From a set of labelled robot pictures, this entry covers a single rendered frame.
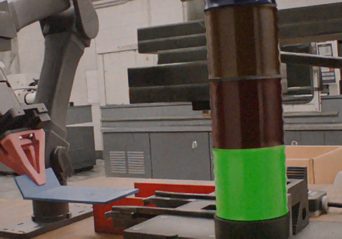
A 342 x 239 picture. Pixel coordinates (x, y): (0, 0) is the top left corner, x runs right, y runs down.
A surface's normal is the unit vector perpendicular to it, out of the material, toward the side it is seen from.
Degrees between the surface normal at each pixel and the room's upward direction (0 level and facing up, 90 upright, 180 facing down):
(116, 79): 90
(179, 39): 90
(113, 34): 90
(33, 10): 93
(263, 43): 104
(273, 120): 76
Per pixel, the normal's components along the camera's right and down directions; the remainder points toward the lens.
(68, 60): 0.90, 0.03
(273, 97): 0.61, -0.25
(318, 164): 0.78, -0.03
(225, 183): -0.76, -0.16
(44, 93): -0.34, -0.41
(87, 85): -0.57, 0.07
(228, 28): -0.46, -0.17
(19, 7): 0.96, -0.16
